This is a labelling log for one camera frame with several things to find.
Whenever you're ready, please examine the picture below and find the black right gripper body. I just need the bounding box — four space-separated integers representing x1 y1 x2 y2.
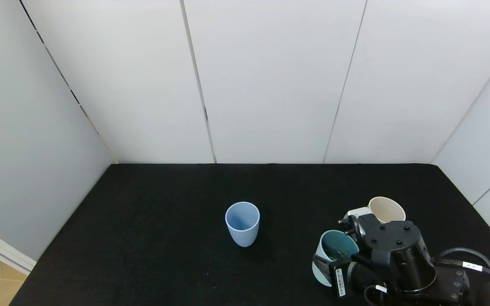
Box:
329 258 385 300

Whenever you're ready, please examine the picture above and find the teal green plastic cup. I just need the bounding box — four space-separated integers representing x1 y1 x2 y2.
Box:
312 230 360 288

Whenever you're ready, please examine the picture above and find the beige plastic cup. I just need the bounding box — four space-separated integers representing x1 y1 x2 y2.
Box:
367 196 406 224

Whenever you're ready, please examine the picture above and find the light blue plastic cup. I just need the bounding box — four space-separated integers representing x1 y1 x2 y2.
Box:
225 201 260 248

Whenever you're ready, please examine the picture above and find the black table cloth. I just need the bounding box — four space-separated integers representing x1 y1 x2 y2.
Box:
9 163 490 306

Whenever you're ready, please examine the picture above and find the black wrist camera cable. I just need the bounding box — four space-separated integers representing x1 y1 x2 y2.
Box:
363 284 389 306

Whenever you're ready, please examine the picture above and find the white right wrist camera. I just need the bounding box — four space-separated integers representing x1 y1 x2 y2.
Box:
345 207 373 222

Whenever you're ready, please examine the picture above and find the black arm cable white tag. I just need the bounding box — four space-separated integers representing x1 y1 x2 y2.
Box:
436 247 490 282

